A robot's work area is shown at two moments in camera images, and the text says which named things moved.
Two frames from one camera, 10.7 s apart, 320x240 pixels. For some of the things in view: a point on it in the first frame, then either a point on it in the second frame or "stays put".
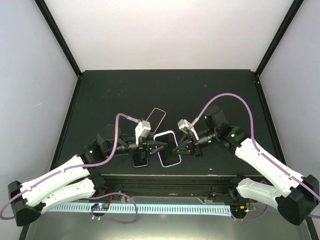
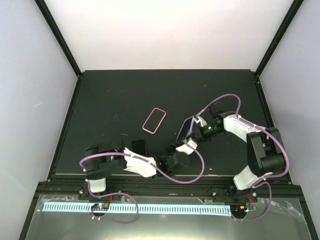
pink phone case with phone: x=155 y=119 stays put
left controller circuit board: x=100 y=206 stays put
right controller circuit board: x=239 y=210 stays put
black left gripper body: x=143 y=146 → x=168 y=148
